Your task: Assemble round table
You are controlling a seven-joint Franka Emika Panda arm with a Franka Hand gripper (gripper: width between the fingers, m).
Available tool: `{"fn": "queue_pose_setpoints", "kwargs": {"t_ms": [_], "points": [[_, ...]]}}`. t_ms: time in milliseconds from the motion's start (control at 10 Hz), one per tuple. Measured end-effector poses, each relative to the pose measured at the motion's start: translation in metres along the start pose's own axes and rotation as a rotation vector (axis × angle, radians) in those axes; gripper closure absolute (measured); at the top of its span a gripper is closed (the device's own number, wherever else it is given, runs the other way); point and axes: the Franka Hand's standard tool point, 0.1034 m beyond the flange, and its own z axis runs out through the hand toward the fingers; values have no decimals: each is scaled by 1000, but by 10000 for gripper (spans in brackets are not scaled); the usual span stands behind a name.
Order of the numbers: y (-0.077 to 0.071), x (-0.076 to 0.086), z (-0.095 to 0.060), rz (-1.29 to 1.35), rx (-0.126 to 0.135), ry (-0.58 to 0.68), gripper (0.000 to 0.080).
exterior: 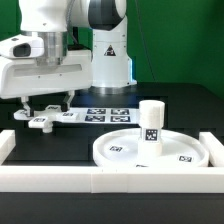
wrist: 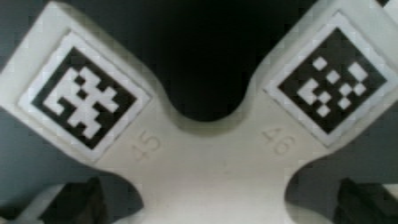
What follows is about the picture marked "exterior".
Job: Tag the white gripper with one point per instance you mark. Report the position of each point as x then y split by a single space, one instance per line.
23 78

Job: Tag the white cross-shaped table base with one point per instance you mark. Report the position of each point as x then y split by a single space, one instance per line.
44 119

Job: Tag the white round table top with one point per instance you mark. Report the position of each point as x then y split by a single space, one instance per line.
120 149

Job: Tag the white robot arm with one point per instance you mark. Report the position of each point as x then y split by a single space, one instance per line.
65 46

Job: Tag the white marker sheet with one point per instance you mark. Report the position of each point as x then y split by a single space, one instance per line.
102 115

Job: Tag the white left fence rail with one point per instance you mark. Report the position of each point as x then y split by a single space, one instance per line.
7 144

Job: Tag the white fence rail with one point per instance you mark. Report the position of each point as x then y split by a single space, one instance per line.
7 144
72 179
214 147

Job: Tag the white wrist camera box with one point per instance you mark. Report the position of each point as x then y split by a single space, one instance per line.
22 46

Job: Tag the white front fence rail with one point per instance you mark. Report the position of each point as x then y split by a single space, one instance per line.
72 179

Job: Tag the white right fence rail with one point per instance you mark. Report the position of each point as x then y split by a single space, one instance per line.
214 147

